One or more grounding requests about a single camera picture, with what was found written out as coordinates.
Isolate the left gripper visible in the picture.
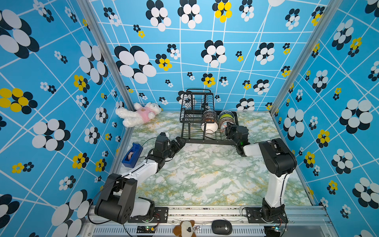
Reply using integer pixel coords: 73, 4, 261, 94
163, 137, 186, 160

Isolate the right circuit board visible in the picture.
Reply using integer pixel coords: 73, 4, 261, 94
265, 226, 281, 237

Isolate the white plush toy pink shirt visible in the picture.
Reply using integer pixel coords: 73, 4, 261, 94
115, 102, 162, 128

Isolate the blue tape dispenser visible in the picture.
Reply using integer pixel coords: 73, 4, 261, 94
121, 143, 143, 168

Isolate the brown plush dog toy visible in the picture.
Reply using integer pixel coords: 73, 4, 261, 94
173, 220, 196, 237

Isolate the plain white bowl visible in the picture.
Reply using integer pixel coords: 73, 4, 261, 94
201, 122, 219, 134

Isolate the brown white patterned bowl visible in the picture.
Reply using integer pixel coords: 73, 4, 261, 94
202, 110, 218, 122

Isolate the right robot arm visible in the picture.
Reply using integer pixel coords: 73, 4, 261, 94
225, 122, 297, 223

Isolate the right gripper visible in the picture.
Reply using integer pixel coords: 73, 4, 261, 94
225, 122, 240, 148

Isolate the black wire dish rack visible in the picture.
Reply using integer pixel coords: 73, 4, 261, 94
177, 89, 238, 145

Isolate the black computer mouse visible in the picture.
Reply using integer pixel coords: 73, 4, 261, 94
211, 219, 233, 235

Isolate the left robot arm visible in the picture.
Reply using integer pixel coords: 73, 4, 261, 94
94, 132, 186, 224

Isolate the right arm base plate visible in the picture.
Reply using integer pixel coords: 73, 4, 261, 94
243, 206, 288, 224

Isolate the red blue patterned bowl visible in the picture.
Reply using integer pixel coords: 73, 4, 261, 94
219, 120, 228, 133

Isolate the lime green bowl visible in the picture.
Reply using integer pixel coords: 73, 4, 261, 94
219, 110, 235, 119

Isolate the circuit board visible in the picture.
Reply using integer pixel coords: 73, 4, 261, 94
265, 226, 281, 237
136, 226, 157, 234

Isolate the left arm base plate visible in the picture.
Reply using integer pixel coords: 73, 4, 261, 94
128, 207, 169, 224

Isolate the pink striped bowl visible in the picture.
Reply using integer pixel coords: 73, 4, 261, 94
219, 114, 235, 124

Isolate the left circuit board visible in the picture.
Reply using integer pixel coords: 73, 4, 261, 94
136, 226, 157, 234

